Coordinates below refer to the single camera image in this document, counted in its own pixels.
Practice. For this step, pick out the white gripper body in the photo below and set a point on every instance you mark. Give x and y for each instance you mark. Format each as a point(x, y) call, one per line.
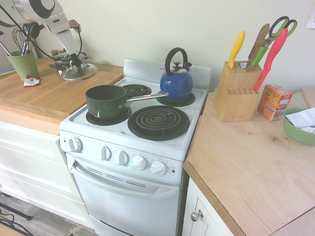
point(67, 41)

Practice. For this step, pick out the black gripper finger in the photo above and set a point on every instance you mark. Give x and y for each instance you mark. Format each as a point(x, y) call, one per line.
point(73, 60)
point(79, 67)

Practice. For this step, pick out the glass pot lid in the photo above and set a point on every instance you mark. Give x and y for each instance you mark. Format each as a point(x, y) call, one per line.
point(81, 73)

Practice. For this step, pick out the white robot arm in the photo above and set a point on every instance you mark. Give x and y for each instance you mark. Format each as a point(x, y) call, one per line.
point(32, 8)

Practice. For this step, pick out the brown spice jars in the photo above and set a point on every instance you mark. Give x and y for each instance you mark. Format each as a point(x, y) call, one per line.
point(57, 52)

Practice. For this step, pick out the black round utensil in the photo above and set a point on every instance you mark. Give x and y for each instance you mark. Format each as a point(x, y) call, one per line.
point(34, 30)

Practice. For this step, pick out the dark green saucepan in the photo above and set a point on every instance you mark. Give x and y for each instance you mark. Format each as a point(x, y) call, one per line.
point(105, 103)

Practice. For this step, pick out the small red packet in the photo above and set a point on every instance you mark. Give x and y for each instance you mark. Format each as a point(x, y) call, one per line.
point(31, 81)

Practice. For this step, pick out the metal whisk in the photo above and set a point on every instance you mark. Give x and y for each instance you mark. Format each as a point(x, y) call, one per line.
point(19, 37)

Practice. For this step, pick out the green utensil cup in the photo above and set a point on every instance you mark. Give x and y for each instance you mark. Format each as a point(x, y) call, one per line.
point(23, 65)

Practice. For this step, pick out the black burner drip pan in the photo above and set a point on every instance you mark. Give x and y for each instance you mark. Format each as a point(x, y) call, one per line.
point(92, 118)

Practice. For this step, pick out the small black coil burner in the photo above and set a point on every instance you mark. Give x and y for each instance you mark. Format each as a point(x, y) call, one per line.
point(135, 89)
point(190, 99)

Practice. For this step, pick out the purple green cutting mat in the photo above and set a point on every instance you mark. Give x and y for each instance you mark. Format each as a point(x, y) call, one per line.
point(6, 72)

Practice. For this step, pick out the white stove knob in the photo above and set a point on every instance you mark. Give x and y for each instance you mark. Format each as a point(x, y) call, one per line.
point(75, 145)
point(158, 168)
point(138, 163)
point(106, 153)
point(121, 157)

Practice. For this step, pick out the large black coil burner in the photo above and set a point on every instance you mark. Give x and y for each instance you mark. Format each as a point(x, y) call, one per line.
point(158, 121)

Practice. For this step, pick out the white drawer cabinet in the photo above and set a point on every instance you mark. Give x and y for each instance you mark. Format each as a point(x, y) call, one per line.
point(32, 167)

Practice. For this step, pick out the white electric stove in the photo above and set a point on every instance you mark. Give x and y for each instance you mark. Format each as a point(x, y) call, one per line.
point(128, 196)

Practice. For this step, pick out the black stand legs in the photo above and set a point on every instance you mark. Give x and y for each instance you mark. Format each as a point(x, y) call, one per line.
point(14, 211)

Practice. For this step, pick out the wooden knife block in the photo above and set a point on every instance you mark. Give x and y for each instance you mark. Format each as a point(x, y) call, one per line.
point(233, 103)

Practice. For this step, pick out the metal cabinet knob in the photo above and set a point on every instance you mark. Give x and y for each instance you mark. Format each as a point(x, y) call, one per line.
point(196, 215)

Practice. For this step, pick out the orange baking soda box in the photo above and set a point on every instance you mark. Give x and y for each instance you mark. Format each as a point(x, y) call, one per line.
point(274, 102)

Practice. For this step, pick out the white door cabinet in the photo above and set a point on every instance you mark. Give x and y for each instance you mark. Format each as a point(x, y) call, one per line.
point(204, 221)

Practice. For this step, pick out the green black scissors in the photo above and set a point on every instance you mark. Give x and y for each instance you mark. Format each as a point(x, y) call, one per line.
point(275, 28)

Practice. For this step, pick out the white crumpled paper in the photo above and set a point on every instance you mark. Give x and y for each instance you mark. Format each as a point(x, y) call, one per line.
point(302, 118)

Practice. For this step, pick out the green ceramic bowl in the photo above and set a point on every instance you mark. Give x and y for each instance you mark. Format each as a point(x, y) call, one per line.
point(297, 137)

